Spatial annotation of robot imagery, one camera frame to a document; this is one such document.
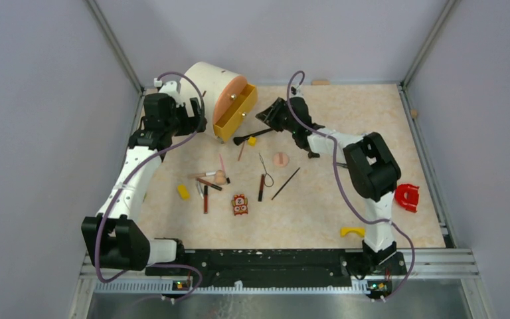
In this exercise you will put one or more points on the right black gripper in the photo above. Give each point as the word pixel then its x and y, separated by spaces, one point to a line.
pixel 269 116

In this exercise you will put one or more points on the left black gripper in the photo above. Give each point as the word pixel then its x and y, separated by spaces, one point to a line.
pixel 190 125

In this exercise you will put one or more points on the cream round drawer organizer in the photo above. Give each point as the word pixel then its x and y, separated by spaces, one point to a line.
pixel 228 98

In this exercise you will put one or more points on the black makeup brush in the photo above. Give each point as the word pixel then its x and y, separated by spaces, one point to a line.
pixel 240 139

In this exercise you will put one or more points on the thin black stick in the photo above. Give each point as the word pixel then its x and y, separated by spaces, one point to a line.
pixel 285 183

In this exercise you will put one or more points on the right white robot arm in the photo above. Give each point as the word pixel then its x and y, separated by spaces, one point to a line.
pixel 372 168

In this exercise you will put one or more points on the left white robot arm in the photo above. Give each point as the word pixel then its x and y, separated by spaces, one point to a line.
pixel 112 237

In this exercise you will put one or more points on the beige makeup sponge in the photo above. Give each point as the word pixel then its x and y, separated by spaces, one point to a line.
pixel 220 178

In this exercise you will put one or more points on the small yellow cube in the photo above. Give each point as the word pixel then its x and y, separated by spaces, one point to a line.
pixel 252 141

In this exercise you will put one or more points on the pink round powder puff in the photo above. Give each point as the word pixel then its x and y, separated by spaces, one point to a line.
pixel 281 159

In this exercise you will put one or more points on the black hair loop tool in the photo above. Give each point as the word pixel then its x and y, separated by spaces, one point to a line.
pixel 268 180

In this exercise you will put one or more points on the small black figurine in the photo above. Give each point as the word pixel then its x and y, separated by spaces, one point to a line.
pixel 313 155

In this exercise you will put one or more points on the pink thin brush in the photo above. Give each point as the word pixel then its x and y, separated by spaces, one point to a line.
pixel 223 169

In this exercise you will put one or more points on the nude concealer tube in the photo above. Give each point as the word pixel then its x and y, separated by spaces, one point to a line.
pixel 203 174

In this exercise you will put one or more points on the dark red lip gloss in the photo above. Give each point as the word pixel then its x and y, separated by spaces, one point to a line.
pixel 261 187

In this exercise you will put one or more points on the brown lipstick tube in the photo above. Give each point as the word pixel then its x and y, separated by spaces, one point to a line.
pixel 209 184

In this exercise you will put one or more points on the white glue tube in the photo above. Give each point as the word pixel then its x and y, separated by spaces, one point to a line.
pixel 200 190

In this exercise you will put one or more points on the yellow wedge block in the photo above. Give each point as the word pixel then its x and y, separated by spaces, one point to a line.
pixel 183 192

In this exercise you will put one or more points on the red owl number toy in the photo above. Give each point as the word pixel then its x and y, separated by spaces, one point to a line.
pixel 239 205

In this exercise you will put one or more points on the yellow arch block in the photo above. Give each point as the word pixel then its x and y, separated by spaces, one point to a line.
pixel 360 232

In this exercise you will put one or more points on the red horseshoe toy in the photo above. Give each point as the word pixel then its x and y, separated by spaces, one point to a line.
pixel 407 196

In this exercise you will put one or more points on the wooden peg at wall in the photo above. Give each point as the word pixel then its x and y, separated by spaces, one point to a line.
pixel 320 82

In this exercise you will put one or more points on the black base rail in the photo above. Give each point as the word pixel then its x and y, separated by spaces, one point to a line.
pixel 286 268

